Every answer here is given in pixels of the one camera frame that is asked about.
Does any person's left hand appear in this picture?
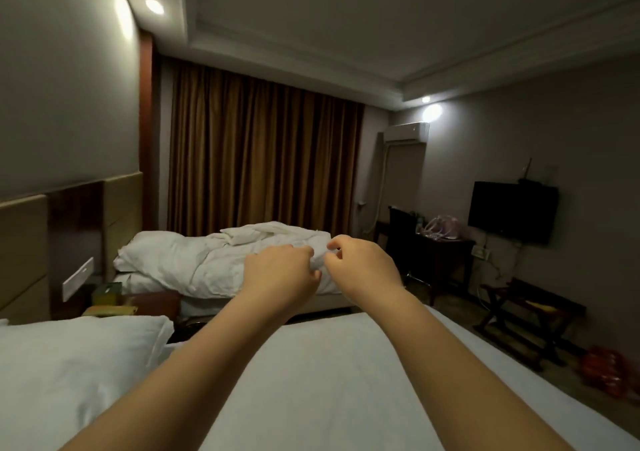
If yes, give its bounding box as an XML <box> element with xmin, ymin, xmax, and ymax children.
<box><xmin>240</xmin><ymin>244</ymin><xmax>323</xmax><ymax>318</ymax></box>

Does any person's right hand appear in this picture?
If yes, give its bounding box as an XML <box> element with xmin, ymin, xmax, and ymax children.
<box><xmin>323</xmin><ymin>234</ymin><xmax>406</xmax><ymax>312</ymax></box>

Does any white bed sheet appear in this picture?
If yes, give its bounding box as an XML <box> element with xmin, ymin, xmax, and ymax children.
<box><xmin>165</xmin><ymin>306</ymin><xmax>640</xmax><ymax>451</ymax></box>

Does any white pillow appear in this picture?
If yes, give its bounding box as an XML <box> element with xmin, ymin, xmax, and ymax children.
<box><xmin>0</xmin><ymin>316</ymin><xmax>176</xmax><ymax>451</ymax></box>

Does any person's left forearm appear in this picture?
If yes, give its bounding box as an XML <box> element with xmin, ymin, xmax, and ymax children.
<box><xmin>60</xmin><ymin>300</ymin><xmax>301</xmax><ymax>451</ymax></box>

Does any person's right forearm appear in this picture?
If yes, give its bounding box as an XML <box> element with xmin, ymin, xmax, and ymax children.
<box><xmin>365</xmin><ymin>290</ymin><xmax>576</xmax><ymax>451</ymax></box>

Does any white duvet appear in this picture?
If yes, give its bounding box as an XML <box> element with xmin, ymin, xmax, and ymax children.
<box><xmin>113</xmin><ymin>221</ymin><xmax>346</xmax><ymax>299</ymax></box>

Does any black office chair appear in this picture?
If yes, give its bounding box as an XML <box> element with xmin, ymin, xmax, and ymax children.
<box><xmin>385</xmin><ymin>205</ymin><xmax>423</xmax><ymax>289</ymax></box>

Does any pale plastic bag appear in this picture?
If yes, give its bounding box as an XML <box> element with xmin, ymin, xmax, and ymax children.
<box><xmin>420</xmin><ymin>215</ymin><xmax>467</xmax><ymax>243</ymax></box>

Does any reddish wooden nightstand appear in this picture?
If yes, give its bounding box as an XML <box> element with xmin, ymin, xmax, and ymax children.
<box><xmin>125</xmin><ymin>288</ymin><xmax>182</xmax><ymax>323</ymax></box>

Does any brown curtain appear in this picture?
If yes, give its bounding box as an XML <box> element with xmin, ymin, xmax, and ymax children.
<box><xmin>168</xmin><ymin>60</ymin><xmax>366</xmax><ymax>239</ymax></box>

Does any white air conditioner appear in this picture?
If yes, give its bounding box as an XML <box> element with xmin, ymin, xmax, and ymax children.
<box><xmin>385</xmin><ymin>122</ymin><xmax>430</xmax><ymax>145</ymax></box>

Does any dark wooden luggage rack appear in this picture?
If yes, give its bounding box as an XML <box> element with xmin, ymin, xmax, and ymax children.
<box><xmin>475</xmin><ymin>278</ymin><xmax>588</xmax><ymax>369</ymax></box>

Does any yellow telephone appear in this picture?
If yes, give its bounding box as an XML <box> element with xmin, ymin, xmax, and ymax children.
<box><xmin>85</xmin><ymin>304</ymin><xmax>139</xmax><ymax>319</ymax></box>

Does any beige padded headboard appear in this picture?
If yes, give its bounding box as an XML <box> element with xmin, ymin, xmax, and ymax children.
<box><xmin>0</xmin><ymin>172</ymin><xmax>144</xmax><ymax>327</ymax></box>

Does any pale green box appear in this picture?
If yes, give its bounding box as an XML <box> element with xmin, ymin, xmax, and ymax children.
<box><xmin>92</xmin><ymin>282</ymin><xmax>123</xmax><ymax>307</ymax></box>

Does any dark wooden column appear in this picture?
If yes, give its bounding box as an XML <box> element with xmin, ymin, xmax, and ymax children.
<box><xmin>138</xmin><ymin>30</ymin><xmax>157</xmax><ymax>232</ymax></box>

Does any red plastic bag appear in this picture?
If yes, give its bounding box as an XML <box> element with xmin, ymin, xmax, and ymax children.
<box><xmin>580</xmin><ymin>346</ymin><xmax>637</xmax><ymax>399</ymax></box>

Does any black wall television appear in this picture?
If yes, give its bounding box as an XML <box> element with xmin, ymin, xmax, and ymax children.
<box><xmin>468</xmin><ymin>178</ymin><xmax>561</xmax><ymax>247</ymax></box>

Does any white switch panel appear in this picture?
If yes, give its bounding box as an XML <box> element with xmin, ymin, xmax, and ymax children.
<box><xmin>62</xmin><ymin>256</ymin><xmax>96</xmax><ymax>303</ymax></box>

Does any dark wooden wall panel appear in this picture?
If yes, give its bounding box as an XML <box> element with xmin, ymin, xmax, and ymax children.
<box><xmin>47</xmin><ymin>180</ymin><xmax>106</xmax><ymax>317</ymax></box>

